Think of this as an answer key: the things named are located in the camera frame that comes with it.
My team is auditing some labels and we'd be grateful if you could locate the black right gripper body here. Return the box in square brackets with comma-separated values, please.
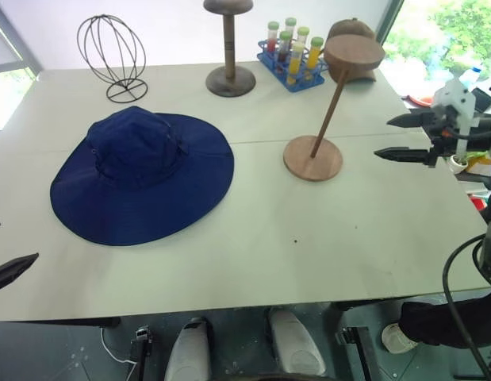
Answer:
[424, 103, 468, 167]

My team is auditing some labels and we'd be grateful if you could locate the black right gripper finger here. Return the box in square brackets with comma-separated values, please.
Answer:
[386, 112, 437, 129]
[374, 146, 437, 168]

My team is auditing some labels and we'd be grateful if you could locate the light wooden disc hat stand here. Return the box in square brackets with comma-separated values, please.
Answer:
[283, 34, 386, 183]

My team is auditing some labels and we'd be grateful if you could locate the navy blue wide-brim hat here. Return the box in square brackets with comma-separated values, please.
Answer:
[49, 106, 236, 248]

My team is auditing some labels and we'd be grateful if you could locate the dark wooden mushroom hat stand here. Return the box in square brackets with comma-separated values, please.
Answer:
[203, 0, 257, 98]

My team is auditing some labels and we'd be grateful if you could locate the red flat item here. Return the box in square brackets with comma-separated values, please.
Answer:
[401, 94, 434, 108]

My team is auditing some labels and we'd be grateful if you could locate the small white plant pot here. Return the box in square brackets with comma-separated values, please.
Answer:
[449, 154, 470, 174]

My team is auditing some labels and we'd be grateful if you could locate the yellow green package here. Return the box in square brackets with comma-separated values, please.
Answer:
[465, 152, 491, 176]

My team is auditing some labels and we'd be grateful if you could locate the white plastic bottle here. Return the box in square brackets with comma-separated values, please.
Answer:
[462, 66, 483, 87]

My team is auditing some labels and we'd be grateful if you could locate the red box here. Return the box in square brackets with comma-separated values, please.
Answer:
[468, 191, 489, 210]

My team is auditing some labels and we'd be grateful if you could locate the brown cloth cap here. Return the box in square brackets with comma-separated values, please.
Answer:
[326, 17, 378, 85]

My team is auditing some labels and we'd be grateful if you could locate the yellow liquid test tube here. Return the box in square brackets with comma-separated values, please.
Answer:
[288, 40, 305, 85]
[306, 37, 324, 79]

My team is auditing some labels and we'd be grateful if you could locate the blue test tube rack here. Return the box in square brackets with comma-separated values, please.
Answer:
[256, 39, 325, 94]

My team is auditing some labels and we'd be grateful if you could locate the dark red liquid test tube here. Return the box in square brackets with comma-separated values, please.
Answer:
[278, 31, 292, 64]

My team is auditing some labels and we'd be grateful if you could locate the black trouser leg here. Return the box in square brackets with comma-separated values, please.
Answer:
[398, 291, 491, 351]

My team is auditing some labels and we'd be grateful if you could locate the white shoe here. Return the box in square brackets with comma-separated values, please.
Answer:
[381, 322, 420, 355]

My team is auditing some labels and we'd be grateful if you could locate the silver grey robot foot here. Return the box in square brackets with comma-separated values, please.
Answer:
[267, 308, 328, 377]
[164, 317, 213, 381]

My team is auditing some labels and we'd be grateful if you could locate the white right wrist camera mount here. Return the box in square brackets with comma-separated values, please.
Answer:
[432, 77, 478, 156]

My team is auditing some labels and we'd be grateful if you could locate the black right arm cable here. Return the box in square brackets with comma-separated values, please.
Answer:
[443, 233, 491, 381]

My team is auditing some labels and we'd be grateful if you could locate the white floor cable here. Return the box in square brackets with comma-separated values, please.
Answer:
[101, 326, 138, 364]

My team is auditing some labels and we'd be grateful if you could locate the black table leg bracket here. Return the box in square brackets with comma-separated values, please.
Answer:
[335, 325, 380, 381]
[132, 325, 153, 381]

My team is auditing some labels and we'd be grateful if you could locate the black wire head stand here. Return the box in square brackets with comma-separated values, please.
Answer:
[77, 14, 148, 103]

